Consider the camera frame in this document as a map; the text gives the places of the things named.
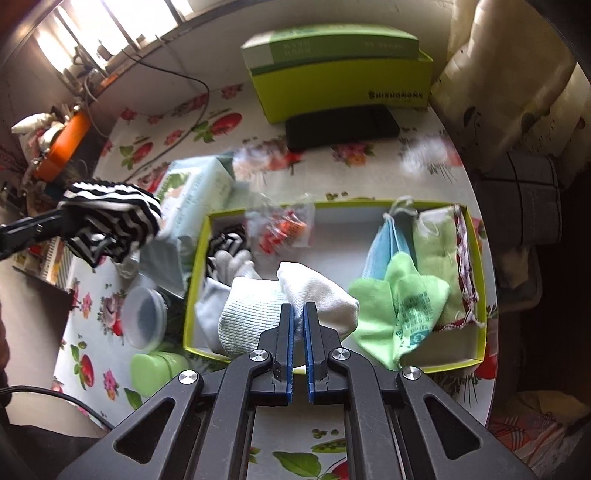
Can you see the white glove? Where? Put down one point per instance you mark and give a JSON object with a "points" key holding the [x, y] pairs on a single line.
{"points": [[233, 267]]}

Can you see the cream padded cushion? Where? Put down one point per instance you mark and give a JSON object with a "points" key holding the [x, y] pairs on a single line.
{"points": [[508, 69]]}

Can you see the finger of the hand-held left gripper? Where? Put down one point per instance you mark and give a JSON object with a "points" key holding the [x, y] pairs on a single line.
{"points": [[27, 230]]}

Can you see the black and white striped sock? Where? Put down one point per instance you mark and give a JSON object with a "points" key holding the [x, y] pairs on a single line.
{"points": [[226, 242], [115, 207]]}

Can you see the red and clear wrapper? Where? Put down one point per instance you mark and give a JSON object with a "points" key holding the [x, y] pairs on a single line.
{"points": [[277, 228]]}

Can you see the orange tray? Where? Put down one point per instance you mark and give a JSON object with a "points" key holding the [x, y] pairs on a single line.
{"points": [[62, 147]]}

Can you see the striped cardboard box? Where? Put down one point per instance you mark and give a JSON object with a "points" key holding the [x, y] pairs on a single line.
{"points": [[51, 258]]}

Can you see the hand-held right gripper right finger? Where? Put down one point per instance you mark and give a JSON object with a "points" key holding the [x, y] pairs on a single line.
{"points": [[308, 364]]}

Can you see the blue face mask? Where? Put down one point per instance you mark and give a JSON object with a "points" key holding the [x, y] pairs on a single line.
{"points": [[383, 249]]}

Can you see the green floral-edged towel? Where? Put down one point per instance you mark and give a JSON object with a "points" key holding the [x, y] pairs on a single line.
{"points": [[434, 249]]}

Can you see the black flat device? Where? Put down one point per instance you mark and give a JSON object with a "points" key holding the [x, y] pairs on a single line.
{"points": [[341, 127]]}

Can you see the pale grey sock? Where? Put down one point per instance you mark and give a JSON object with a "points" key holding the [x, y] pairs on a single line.
{"points": [[210, 309]]}

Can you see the barred window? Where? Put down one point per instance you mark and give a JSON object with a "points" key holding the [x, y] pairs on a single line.
{"points": [[83, 27]]}

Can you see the green shallow box tray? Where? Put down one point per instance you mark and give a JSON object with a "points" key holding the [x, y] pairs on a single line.
{"points": [[337, 240]]}

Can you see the green microfiber cloth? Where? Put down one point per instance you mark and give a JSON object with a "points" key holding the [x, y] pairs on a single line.
{"points": [[392, 314]]}

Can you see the pale blue wet wipes pack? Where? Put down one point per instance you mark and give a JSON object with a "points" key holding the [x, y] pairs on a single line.
{"points": [[194, 194]]}

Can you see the dark checked fabric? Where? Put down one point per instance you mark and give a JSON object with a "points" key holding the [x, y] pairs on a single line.
{"points": [[521, 198]]}

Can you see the clear round plastic container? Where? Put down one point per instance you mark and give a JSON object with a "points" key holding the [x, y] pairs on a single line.
{"points": [[143, 318]]}

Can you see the white fluffy sock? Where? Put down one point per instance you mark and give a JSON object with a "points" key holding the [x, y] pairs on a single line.
{"points": [[323, 295]]}

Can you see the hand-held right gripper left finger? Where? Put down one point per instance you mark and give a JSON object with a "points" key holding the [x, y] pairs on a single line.
{"points": [[290, 360]]}

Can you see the green cardboard box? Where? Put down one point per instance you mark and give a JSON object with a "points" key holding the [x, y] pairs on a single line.
{"points": [[337, 83]]}

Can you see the floral tablecloth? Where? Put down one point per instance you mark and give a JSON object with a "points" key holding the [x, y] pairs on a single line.
{"points": [[369, 175]]}

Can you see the green plastic jar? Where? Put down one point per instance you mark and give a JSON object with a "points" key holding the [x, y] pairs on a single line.
{"points": [[154, 371]]}

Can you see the white ribbed sock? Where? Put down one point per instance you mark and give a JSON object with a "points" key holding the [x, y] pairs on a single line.
{"points": [[244, 318]]}

